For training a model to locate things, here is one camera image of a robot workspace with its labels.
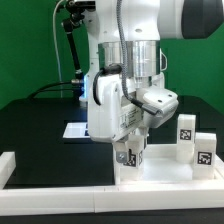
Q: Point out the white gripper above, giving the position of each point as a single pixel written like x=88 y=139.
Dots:
x=115 y=118

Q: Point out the white square tabletop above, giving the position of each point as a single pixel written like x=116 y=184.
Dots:
x=160 y=165

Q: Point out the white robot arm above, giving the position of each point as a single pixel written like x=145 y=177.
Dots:
x=124 y=39

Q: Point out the white tag sheet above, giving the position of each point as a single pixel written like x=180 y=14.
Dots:
x=76 y=130

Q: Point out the white U-shaped fence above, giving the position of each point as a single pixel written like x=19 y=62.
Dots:
x=123 y=197

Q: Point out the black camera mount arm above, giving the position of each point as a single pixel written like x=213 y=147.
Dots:
x=76 y=10

